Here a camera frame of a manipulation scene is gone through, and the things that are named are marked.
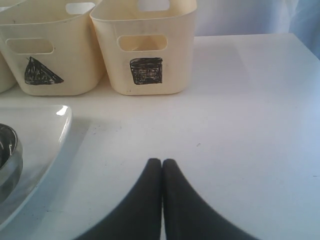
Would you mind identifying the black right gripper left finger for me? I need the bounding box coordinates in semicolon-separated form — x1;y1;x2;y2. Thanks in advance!
77;158;162;240

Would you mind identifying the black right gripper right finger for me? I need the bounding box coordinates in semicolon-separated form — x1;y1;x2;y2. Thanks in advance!
162;159;255;240

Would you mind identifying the white square plate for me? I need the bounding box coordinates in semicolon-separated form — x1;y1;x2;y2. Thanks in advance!
0;105;73;229

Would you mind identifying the stainless steel bowl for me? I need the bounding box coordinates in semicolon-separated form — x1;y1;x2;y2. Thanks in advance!
0;123;23;198

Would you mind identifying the cream bin with square mark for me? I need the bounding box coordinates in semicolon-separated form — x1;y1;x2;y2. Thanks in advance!
90;0;197;96

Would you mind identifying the cream bin with circle mark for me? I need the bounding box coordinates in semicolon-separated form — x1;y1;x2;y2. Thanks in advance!
0;53;18;93

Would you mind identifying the cream bin with triangle mark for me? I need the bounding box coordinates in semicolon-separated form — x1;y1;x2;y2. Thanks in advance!
0;0;106;96

